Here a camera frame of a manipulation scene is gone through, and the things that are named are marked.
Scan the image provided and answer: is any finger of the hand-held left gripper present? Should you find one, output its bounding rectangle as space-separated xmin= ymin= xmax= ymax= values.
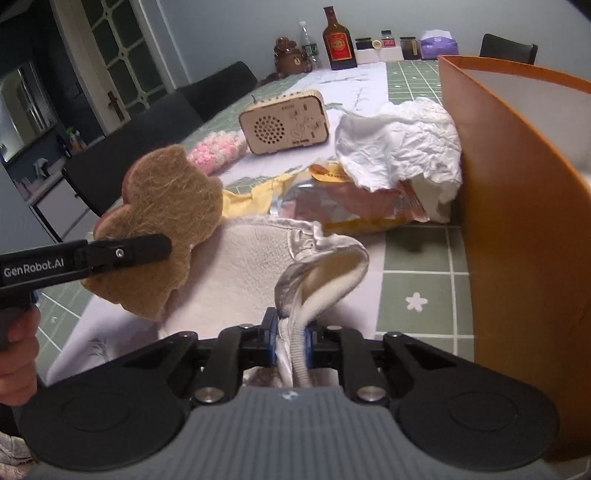
xmin=76 ymin=233 xmax=173 ymax=280

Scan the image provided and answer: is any glass panel door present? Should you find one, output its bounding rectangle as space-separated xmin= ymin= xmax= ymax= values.
xmin=51 ymin=0 xmax=185 ymax=134

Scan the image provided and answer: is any small wooden radio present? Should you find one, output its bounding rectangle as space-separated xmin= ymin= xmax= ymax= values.
xmin=239 ymin=89 xmax=329 ymax=155

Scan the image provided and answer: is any white drawer cabinet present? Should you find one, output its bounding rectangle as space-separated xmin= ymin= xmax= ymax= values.
xmin=14 ymin=152 xmax=102 ymax=243

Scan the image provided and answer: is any purple tissue pack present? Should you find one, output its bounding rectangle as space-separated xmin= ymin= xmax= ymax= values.
xmin=419 ymin=29 xmax=459 ymax=60

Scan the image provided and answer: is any orange cardboard box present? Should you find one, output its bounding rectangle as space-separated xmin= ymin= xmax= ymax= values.
xmin=436 ymin=54 xmax=591 ymax=462

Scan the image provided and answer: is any black chair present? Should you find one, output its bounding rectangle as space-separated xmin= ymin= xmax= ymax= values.
xmin=62 ymin=95 xmax=204 ymax=217
xmin=178 ymin=61 xmax=258 ymax=123
xmin=479 ymin=33 xmax=539 ymax=65

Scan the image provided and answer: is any clear water bottle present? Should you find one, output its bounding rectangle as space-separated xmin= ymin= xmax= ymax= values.
xmin=297 ymin=21 xmax=319 ymax=70

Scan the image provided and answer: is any yellow snack packet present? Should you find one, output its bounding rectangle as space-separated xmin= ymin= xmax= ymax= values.
xmin=222 ymin=161 xmax=428 ymax=234

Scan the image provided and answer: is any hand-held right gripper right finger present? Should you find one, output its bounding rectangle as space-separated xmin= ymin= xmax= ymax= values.
xmin=305 ymin=322 xmax=462 ymax=407

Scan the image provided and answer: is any crumpled white paper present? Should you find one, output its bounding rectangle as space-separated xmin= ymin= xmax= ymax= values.
xmin=335 ymin=97 xmax=462 ymax=222

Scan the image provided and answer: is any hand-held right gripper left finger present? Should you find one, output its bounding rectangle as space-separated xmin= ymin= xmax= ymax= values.
xmin=117 ymin=307 xmax=282 ymax=407

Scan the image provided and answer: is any white fluffy slipper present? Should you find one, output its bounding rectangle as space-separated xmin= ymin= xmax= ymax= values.
xmin=159 ymin=216 xmax=370 ymax=388

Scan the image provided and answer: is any person's left hand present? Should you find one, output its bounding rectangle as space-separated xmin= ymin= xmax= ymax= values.
xmin=0 ymin=305 xmax=41 ymax=407

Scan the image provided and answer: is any pink crochet piece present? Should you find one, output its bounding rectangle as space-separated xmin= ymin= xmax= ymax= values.
xmin=186 ymin=130 xmax=249 ymax=176

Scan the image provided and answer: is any brown bear-shaped jug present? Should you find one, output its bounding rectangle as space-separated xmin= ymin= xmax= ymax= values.
xmin=274 ymin=36 xmax=312 ymax=77

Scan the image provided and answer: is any brown flower-shaped sponge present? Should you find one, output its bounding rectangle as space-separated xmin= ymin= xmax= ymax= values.
xmin=81 ymin=144 xmax=225 ymax=321

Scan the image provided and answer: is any brown liquor bottle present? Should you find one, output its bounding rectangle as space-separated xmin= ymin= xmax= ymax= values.
xmin=322 ymin=6 xmax=357 ymax=71

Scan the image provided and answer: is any orange spray bottle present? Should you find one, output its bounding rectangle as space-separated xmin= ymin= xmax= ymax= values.
xmin=65 ymin=128 xmax=88 ymax=155

